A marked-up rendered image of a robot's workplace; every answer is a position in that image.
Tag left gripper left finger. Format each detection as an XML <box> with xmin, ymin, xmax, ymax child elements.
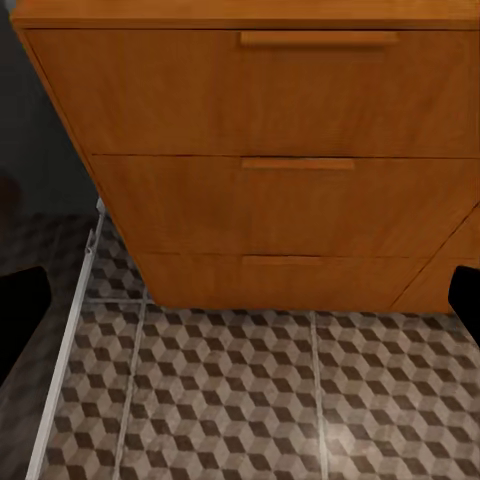
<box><xmin>0</xmin><ymin>266</ymin><xmax>52</xmax><ymax>387</ymax></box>

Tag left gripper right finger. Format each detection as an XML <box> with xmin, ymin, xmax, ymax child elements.
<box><xmin>448</xmin><ymin>265</ymin><xmax>480</xmax><ymax>347</ymax></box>

